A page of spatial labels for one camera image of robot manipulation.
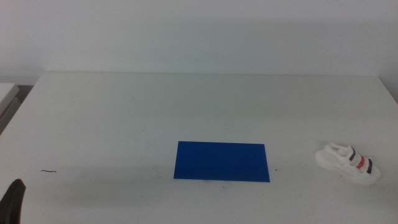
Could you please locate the white sandal with coloured straps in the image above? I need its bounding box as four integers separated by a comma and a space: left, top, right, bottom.
315, 142, 381, 186

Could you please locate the blue rectangular mat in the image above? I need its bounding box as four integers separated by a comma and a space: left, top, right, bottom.
173, 141, 271, 183

